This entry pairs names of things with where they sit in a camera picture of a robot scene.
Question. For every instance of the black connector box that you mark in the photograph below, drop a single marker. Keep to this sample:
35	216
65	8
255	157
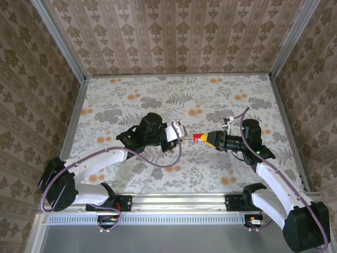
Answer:
106	219
254	221

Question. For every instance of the grey metal panel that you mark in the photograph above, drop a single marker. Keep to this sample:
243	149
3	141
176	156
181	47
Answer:
158	239

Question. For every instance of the aluminium frame strut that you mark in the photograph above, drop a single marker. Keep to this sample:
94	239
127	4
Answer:
34	234

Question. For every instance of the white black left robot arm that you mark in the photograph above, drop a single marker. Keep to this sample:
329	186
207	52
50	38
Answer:
92	164

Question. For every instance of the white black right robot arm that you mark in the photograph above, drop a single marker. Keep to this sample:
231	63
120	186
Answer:
279	184

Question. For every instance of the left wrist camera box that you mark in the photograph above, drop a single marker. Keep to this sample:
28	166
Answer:
172	130

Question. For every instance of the floral patterned tablecloth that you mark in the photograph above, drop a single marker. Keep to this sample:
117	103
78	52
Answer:
184	179

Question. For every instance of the aluminium table side rail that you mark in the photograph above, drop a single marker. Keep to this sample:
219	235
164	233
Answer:
72	124
289	131

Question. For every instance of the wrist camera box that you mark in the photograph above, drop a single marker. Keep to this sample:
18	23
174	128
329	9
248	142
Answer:
172	130
228	123

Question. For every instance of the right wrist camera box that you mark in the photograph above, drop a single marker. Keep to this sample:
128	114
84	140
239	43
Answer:
228	123

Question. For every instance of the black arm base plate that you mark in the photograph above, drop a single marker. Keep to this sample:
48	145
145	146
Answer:
233	203
126	203

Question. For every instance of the aluminium mounting rail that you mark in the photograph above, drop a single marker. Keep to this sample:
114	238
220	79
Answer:
179	201

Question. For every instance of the aluminium frame post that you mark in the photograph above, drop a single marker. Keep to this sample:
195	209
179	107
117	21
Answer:
60	44
292	39

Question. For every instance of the red padlock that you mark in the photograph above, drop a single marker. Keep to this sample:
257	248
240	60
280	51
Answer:
197	137

